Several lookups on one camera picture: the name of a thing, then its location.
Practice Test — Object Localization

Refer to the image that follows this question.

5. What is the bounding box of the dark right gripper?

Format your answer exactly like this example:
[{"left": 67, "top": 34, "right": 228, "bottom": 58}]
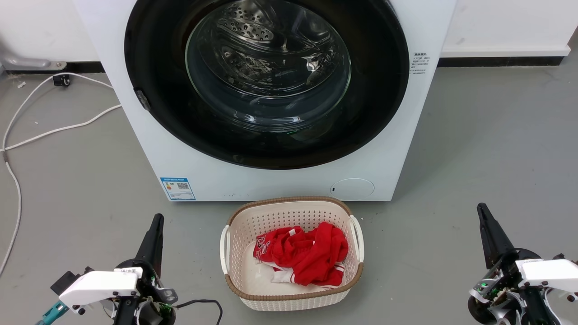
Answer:
[{"left": 467, "top": 203, "right": 578, "bottom": 325}]

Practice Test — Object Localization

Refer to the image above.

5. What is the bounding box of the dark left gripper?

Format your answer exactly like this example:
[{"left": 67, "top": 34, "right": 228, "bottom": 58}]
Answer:
[{"left": 111, "top": 214, "right": 178, "bottom": 325}]

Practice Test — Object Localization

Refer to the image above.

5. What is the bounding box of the black round glass washer door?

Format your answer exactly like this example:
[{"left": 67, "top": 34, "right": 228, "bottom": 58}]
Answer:
[{"left": 124, "top": 0, "right": 410, "bottom": 171}]

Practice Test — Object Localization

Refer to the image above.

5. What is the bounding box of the white front-load washing machine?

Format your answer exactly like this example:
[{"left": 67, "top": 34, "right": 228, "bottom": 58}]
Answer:
[{"left": 72, "top": 0, "right": 457, "bottom": 202}]

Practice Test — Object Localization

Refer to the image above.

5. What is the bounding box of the blue energy label sticker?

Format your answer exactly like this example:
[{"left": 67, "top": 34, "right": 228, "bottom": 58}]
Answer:
[{"left": 159, "top": 177, "right": 196, "bottom": 201}]

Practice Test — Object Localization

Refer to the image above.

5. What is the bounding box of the white woven plastic laundry basket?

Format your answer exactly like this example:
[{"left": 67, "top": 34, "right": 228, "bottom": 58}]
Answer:
[{"left": 219, "top": 196, "right": 365, "bottom": 312}]

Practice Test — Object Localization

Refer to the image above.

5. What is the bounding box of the round white filter cover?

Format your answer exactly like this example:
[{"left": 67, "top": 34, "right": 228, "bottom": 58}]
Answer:
[{"left": 330, "top": 178, "right": 375, "bottom": 198}]

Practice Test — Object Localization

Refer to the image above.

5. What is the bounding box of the red jersey garment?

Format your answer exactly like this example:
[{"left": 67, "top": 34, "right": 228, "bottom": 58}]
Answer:
[{"left": 252, "top": 221, "right": 349, "bottom": 288}]

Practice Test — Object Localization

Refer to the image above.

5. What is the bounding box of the small black text label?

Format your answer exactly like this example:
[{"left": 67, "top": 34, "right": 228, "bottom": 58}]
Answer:
[{"left": 410, "top": 51, "right": 430, "bottom": 75}]

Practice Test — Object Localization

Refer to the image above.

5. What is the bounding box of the stainless steel washer drum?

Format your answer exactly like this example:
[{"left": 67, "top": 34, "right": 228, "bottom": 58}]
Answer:
[{"left": 212, "top": 0, "right": 317, "bottom": 82}]

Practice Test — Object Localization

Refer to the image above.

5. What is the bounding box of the thin black left gripper cable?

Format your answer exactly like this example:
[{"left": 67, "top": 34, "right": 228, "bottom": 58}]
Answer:
[{"left": 174, "top": 299, "right": 224, "bottom": 325}]

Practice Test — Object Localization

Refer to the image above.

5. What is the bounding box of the teal cable connector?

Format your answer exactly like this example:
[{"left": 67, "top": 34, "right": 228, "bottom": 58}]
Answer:
[{"left": 36, "top": 301, "right": 70, "bottom": 325}]

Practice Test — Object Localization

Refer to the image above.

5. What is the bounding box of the white power cable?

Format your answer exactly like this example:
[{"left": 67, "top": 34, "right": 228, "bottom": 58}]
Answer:
[
  {"left": 0, "top": 104, "right": 122, "bottom": 276},
  {"left": 1, "top": 72, "right": 114, "bottom": 152}
]

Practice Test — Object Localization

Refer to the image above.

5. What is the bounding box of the grey metal floor bracket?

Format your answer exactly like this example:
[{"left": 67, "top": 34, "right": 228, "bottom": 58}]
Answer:
[{"left": 0, "top": 43, "right": 67, "bottom": 71}]

